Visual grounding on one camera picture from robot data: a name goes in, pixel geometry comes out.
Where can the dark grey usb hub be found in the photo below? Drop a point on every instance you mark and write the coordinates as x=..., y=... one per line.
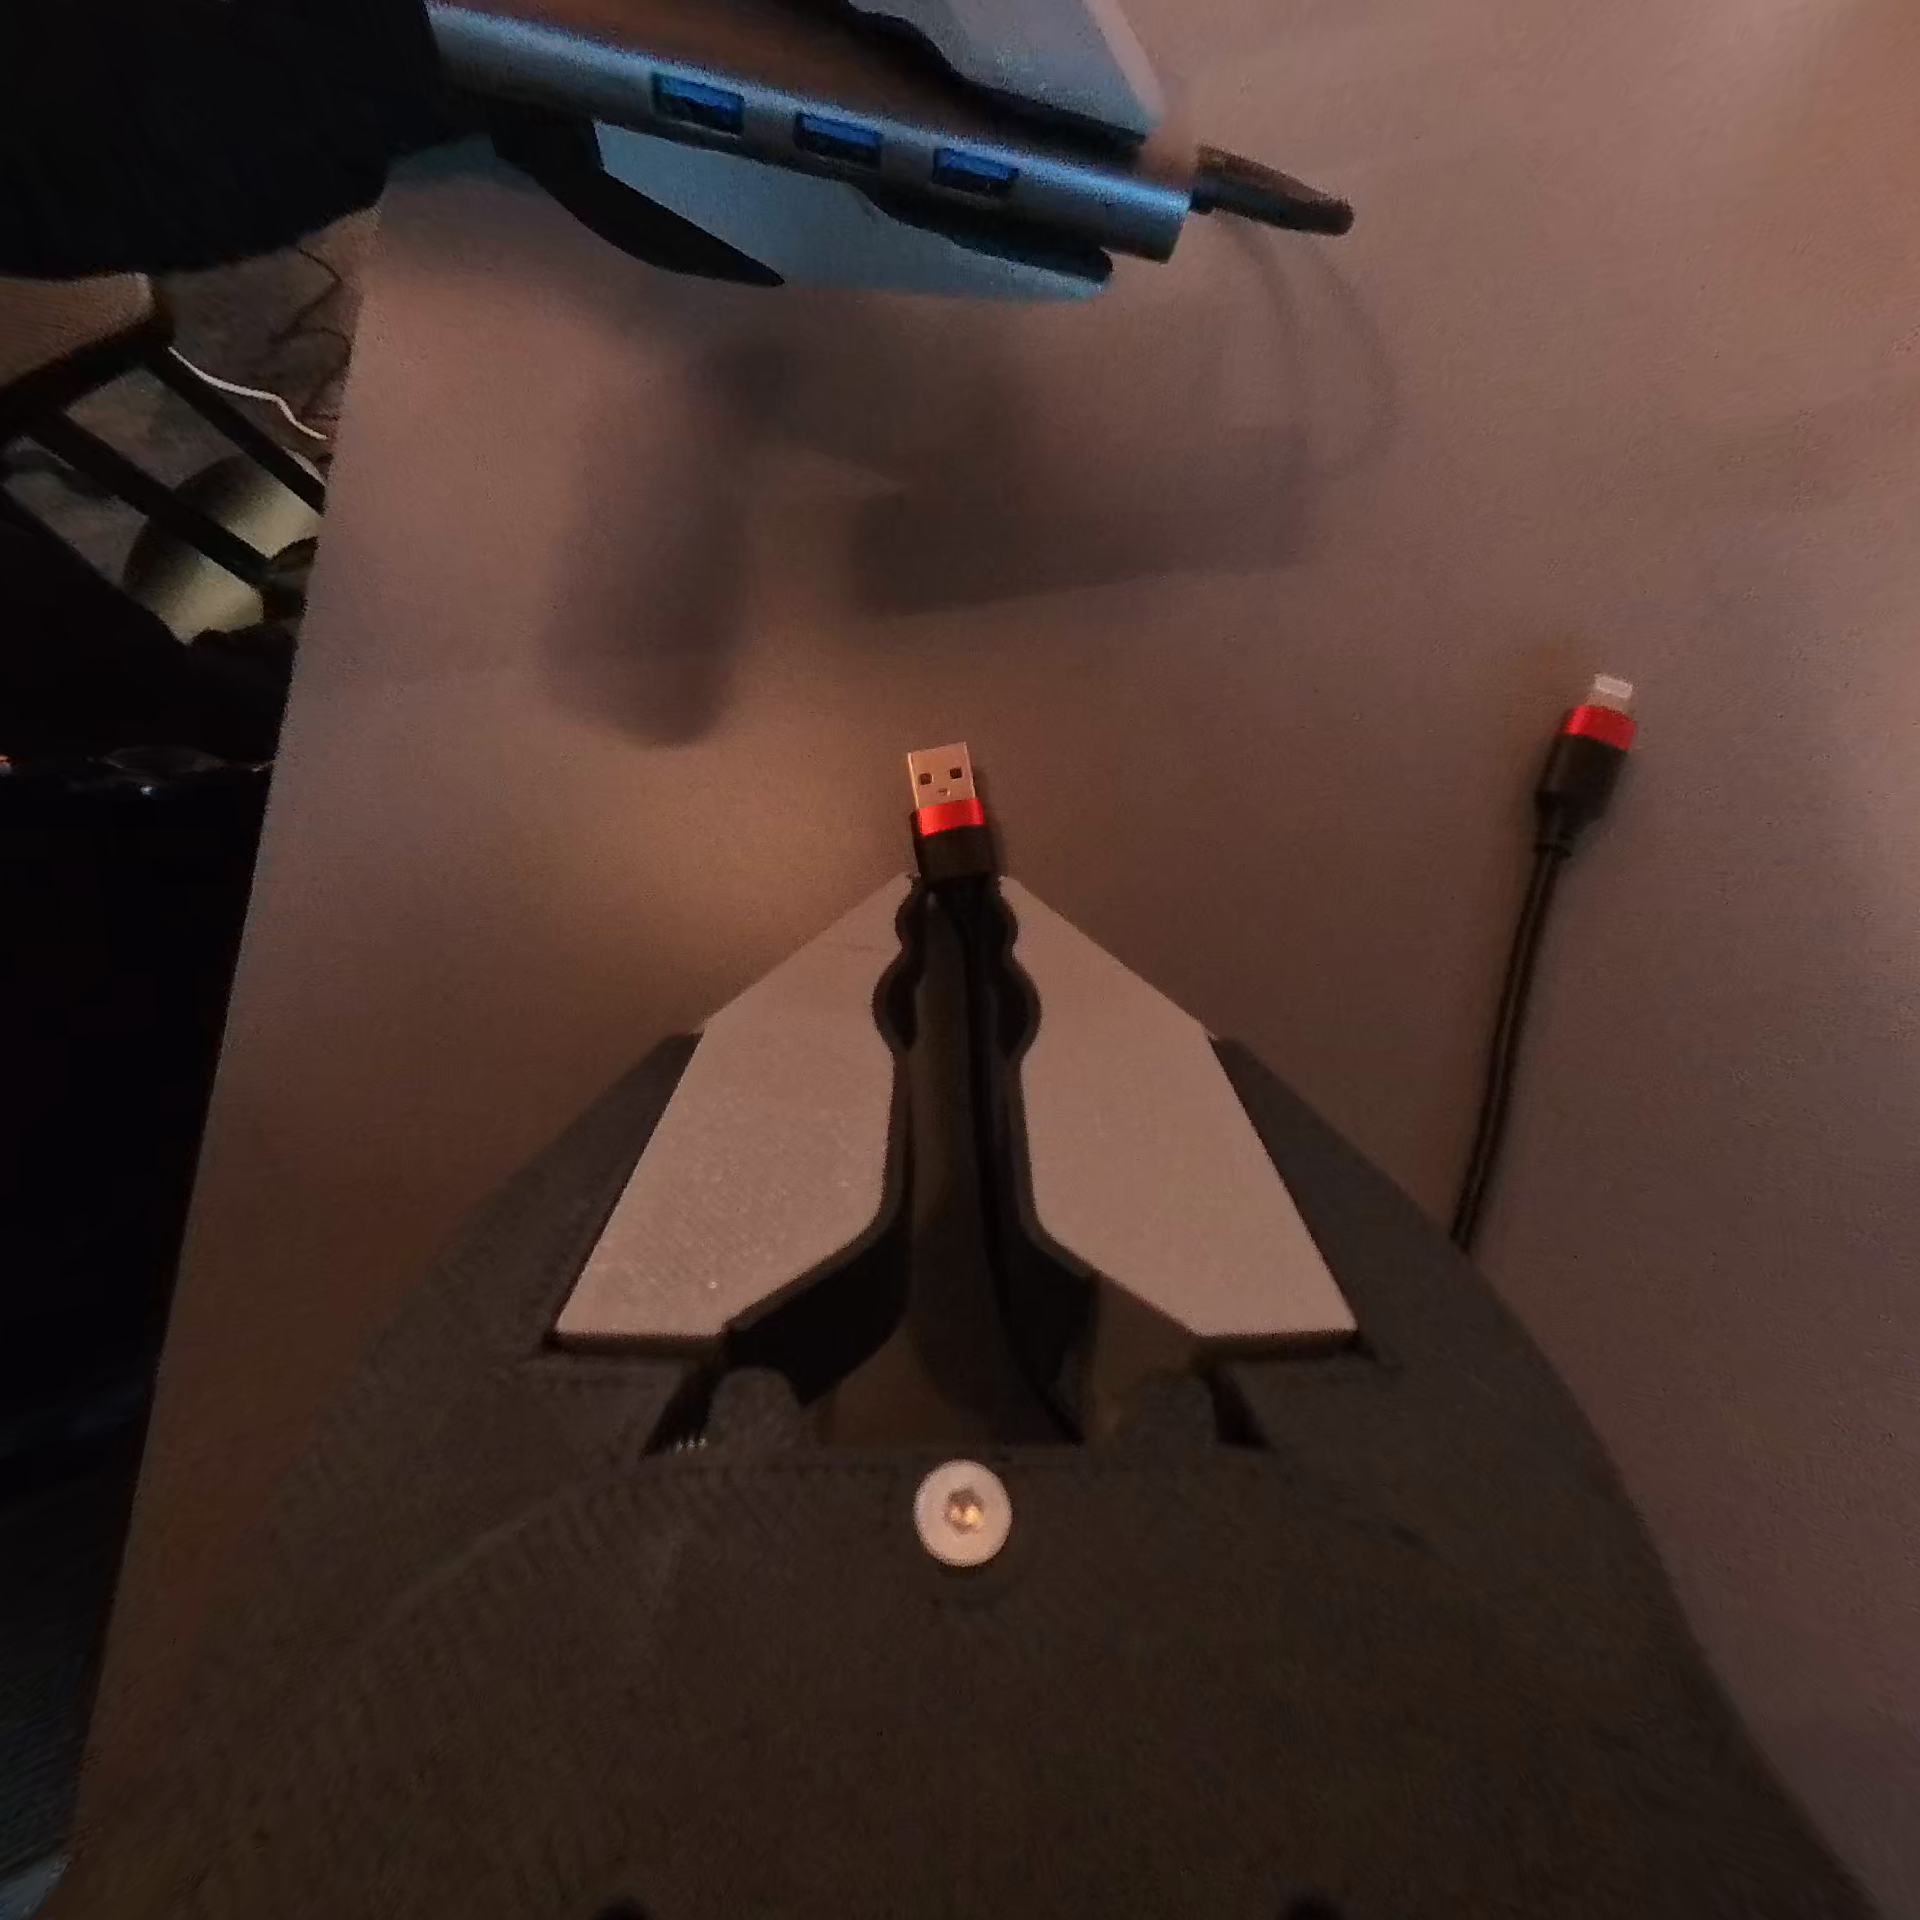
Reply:
x=1081, y=201

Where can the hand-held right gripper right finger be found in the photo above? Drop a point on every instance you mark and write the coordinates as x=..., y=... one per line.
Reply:
x=1171, y=1171

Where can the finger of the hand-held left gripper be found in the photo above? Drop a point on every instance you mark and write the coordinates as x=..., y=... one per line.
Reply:
x=839, y=233
x=1037, y=59

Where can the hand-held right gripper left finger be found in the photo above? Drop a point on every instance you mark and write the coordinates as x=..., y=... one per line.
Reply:
x=735, y=1171

